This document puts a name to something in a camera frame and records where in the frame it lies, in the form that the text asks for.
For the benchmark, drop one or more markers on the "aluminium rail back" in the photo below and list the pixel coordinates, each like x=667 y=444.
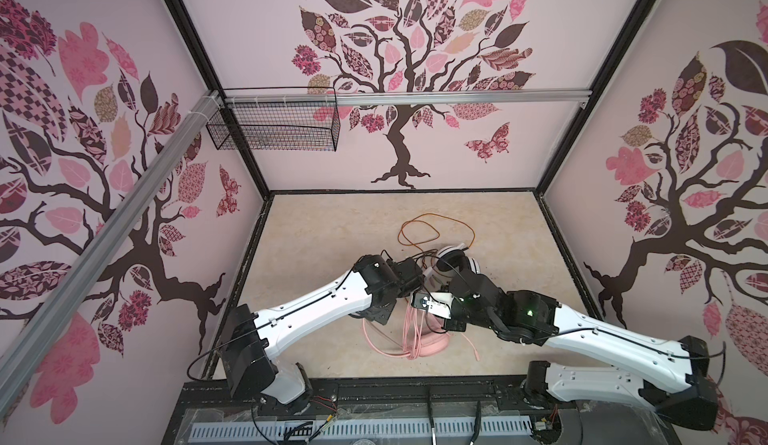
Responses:
x=417 y=98

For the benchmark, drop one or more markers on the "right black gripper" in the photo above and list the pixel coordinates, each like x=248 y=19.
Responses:
x=453 y=324

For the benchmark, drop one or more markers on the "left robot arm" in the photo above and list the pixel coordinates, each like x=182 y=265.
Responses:
x=251 y=342

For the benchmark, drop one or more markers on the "pink headphones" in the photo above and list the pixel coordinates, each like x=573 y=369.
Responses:
x=420 y=337

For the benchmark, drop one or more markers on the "aluminium rail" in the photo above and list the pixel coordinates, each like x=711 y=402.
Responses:
x=417 y=98
x=23 y=356

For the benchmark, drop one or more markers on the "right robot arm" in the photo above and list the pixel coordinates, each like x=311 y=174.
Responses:
x=669 y=377

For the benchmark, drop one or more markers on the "white black headphones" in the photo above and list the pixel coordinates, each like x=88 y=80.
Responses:
x=446 y=263

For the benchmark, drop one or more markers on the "aluminium rail left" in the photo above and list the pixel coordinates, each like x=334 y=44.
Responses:
x=23 y=356

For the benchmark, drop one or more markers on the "white cable duct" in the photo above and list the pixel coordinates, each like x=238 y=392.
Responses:
x=341 y=431

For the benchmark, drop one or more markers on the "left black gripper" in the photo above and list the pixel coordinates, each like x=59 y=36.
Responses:
x=382 y=317

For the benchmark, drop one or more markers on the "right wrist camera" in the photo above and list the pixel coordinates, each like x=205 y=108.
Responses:
x=438 y=304

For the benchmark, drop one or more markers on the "black wire basket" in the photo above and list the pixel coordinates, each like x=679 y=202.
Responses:
x=292 y=118

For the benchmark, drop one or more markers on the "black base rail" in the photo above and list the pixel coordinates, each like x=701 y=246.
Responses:
x=494 y=401

